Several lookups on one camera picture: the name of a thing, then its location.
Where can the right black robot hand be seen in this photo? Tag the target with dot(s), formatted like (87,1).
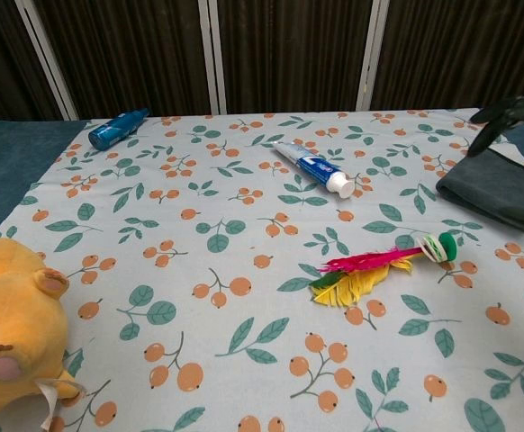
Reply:
(496,118)

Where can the colourful feather shuttlecock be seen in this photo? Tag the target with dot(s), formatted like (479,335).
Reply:
(370,269)

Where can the floral patterned tablecloth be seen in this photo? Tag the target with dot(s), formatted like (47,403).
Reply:
(262,279)

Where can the folded dark grey towel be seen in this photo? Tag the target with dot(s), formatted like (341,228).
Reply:
(496,189)

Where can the white blue toothpaste tube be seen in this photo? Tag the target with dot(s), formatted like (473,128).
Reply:
(313,166)

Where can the dark folding screen partition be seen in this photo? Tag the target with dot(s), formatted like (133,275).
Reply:
(262,54)

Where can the blue spray bottle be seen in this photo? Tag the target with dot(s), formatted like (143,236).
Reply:
(113,130)

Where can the yellow plush toy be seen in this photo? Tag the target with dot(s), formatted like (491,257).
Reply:
(14,324)

